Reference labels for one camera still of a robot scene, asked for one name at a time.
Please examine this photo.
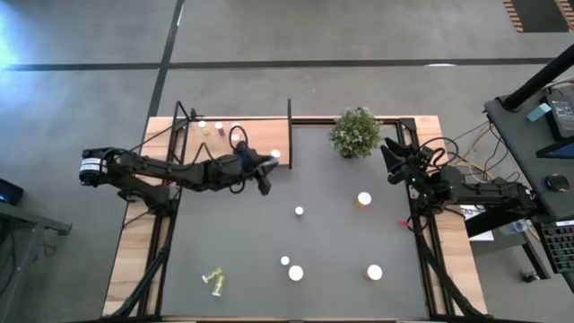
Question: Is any small teal box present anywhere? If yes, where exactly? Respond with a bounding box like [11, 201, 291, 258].
[526, 102, 552, 123]

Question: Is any black aluminium table frame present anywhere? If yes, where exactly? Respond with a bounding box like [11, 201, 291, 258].
[100, 99, 488, 320]

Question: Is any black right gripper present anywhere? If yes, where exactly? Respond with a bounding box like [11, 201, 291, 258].
[379, 136, 439, 190]

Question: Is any black diagonal pole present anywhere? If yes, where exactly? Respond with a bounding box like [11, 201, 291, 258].
[500, 43, 574, 112]

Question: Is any black shelf end bar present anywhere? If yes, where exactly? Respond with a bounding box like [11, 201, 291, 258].
[286, 97, 293, 170]

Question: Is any backlit black keyboard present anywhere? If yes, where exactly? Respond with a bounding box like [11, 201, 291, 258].
[540, 219, 574, 275]

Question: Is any dark floor mat striped border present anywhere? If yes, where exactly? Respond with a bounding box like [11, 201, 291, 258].
[501, 0, 574, 33]

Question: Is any black screen with blue display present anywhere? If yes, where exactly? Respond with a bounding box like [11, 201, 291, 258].
[535, 139, 574, 161]

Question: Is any wooden shelf board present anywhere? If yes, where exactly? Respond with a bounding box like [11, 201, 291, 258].
[184, 119, 291, 170]

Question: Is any grey side desk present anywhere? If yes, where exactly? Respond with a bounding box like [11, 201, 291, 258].
[483, 75, 574, 221]

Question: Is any black computer mouse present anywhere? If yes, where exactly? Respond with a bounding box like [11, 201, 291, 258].
[545, 173, 570, 193]

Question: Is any black labelled power adapter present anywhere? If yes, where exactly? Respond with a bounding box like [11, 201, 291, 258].
[544, 92, 574, 141]

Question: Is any dark device with blue light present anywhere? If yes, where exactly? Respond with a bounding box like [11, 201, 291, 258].
[0, 178, 25, 207]

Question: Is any clear plastic water bottle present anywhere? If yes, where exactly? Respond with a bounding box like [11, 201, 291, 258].
[498, 218, 530, 237]

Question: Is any black desk base frame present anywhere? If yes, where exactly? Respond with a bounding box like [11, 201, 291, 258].
[464, 208, 552, 282]

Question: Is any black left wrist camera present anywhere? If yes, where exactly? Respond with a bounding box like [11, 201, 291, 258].
[235, 141, 257, 161]

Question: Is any grey metal stand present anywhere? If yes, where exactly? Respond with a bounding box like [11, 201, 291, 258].
[0, 201, 73, 323]

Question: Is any green potted artificial plant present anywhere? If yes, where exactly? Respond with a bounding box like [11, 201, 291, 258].
[327, 106, 384, 160]

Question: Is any white printed paper sheet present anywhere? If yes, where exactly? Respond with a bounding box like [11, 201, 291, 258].
[457, 204, 495, 243]

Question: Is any grey table mat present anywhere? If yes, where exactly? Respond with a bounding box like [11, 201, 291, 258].
[161, 125, 430, 319]

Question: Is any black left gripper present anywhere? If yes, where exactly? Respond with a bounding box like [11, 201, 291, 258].
[231, 152, 282, 197]

